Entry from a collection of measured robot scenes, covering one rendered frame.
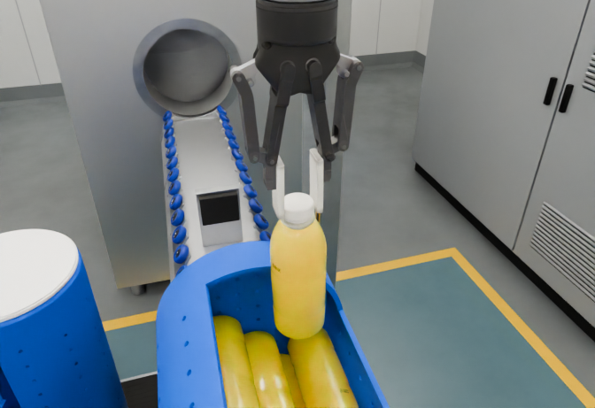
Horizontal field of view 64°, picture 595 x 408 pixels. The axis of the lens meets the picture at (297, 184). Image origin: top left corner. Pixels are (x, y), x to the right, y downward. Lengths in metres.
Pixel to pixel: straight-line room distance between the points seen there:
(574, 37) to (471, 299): 1.24
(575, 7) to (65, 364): 2.10
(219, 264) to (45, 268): 0.48
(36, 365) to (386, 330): 1.54
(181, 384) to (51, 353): 0.52
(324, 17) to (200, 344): 0.39
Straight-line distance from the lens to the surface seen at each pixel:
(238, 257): 0.67
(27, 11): 4.98
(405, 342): 2.22
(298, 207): 0.54
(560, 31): 2.31
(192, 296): 0.66
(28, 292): 1.03
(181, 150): 1.66
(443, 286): 2.52
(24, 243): 1.16
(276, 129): 0.48
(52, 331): 1.05
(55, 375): 1.12
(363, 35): 5.44
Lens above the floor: 1.67
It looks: 32 degrees down
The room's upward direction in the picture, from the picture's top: straight up
